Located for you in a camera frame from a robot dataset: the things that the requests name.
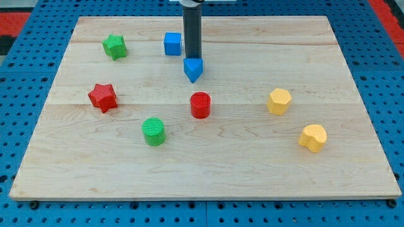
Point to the yellow hexagon block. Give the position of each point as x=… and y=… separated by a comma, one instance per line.
x=279, y=101

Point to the blue cube block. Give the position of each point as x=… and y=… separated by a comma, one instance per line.
x=172, y=43

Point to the red cylinder block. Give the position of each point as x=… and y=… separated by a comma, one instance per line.
x=200, y=105

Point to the blue triangular prism block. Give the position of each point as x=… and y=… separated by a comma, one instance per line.
x=193, y=68

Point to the green cylinder block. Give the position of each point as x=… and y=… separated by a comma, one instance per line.
x=154, y=131

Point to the light wooden board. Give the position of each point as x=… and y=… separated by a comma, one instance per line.
x=240, y=152

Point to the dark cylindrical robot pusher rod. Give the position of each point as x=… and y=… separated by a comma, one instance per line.
x=191, y=15

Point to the red star block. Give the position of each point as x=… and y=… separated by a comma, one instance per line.
x=103, y=97

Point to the green star block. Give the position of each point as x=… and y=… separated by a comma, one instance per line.
x=114, y=46

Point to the yellow heart block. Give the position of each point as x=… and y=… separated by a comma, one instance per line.
x=313, y=137

